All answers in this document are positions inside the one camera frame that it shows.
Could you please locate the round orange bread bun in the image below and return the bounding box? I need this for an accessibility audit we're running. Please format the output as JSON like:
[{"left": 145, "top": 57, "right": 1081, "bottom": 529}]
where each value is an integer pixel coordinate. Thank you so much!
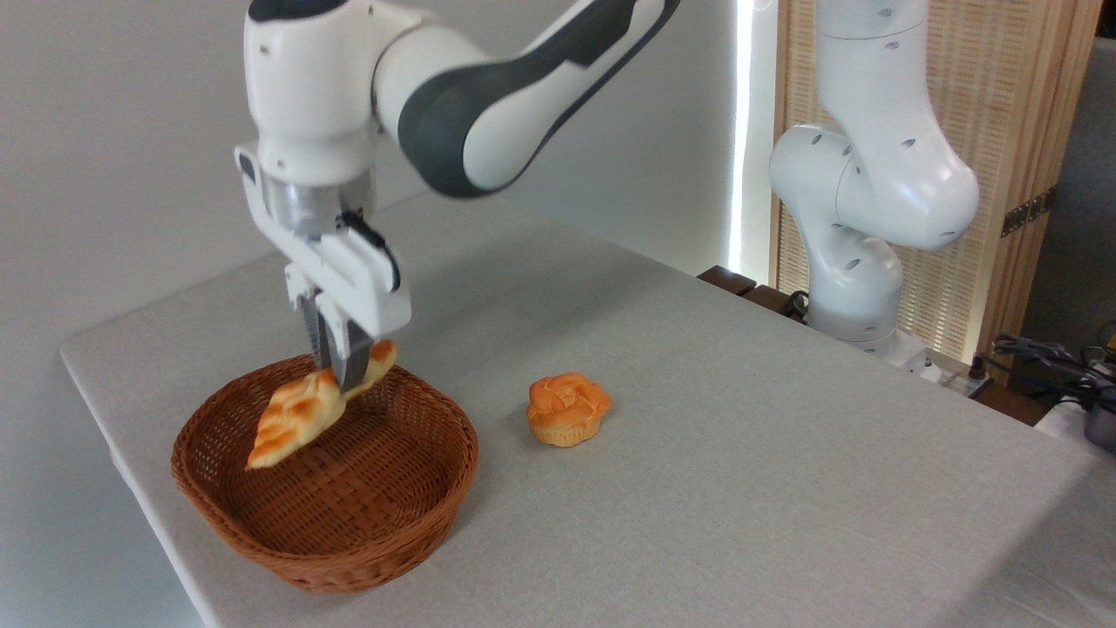
[{"left": 526, "top": 372, "right": 613, "bottom": 448}]

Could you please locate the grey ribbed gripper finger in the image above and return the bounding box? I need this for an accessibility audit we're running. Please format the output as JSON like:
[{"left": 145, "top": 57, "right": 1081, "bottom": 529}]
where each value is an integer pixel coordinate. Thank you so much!
[
  {"left": 319, "top": 305, "right": 377, "bottom": 394},
  {"left": 297, "top": 293, "right": 336, "bottom": 373}
]

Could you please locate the grey tablecloth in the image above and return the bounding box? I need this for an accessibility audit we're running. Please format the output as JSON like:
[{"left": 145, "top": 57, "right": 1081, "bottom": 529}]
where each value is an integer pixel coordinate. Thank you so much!
[{"left": 59, "top": 192, "right": 1116, "bottom": 628}]

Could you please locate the wooden bamboo folding screen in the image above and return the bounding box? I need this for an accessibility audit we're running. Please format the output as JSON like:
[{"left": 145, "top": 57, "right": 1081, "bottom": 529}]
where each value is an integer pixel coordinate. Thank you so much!
[{"left": 772, "top": 0, "right": 1105, "bottom": 386}]

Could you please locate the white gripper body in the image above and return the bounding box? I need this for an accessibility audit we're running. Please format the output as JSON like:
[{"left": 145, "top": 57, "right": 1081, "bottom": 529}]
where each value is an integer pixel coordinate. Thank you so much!
[{"left": 234, "top": 143, "right": 413, "bottom": 342}]

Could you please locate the bundle of dark cables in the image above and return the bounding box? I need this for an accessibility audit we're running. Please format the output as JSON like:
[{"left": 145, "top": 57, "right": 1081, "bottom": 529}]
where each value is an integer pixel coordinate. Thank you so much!
[{"left": 970, "top": 324, "right": 1116, "bottom": 411}]

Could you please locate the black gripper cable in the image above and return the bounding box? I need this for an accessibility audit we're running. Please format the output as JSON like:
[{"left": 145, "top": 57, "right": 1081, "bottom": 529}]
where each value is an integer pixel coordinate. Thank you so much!
[{"left": 335, "top": 208, "right": 403, "bottom": 294}]

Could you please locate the brown wicker basket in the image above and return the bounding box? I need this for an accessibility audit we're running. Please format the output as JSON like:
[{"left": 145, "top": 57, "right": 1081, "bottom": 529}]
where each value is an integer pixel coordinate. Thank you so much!
[{"left": 171, "top": 351, "right": 480, "bottom": 595}]

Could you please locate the long braided bread loaf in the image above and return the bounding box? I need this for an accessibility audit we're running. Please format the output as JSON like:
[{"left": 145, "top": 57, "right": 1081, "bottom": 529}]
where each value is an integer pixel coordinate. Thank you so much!
[{"left": 245, "top": 339, "right": 399, "bottom": 471}]

